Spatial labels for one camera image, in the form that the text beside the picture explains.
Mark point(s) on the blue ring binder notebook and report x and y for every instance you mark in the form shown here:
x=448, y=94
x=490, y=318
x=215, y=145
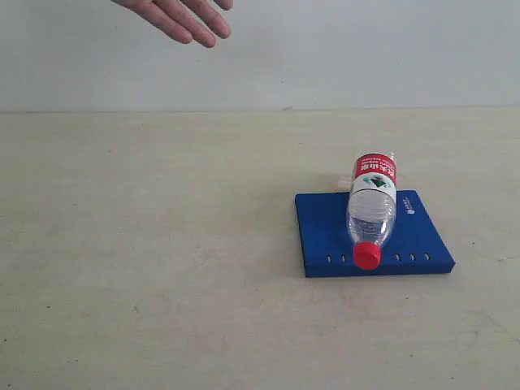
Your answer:
x=414, y=248

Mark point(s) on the clear plastic water bottle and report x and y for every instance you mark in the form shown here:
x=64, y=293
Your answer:
x=372, y=207

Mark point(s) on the person's open hand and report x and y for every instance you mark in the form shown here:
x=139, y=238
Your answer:
x=182, y=21

